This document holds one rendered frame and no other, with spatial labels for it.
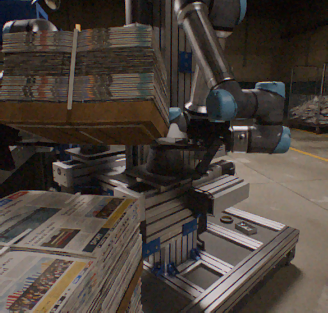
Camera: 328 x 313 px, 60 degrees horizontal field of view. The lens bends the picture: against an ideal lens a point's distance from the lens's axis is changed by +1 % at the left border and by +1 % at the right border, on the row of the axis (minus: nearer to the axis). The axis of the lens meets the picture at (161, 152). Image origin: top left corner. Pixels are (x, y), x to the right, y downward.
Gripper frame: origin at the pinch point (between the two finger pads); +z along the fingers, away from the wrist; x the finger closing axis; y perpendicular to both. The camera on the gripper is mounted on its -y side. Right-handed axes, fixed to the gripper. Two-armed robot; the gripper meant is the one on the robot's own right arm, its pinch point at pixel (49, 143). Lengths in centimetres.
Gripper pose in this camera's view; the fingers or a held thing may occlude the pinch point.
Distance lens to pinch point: 95.6
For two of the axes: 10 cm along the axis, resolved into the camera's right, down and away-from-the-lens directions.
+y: 0.6, -9.9, 1.4
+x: 1.6, 1.5, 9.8
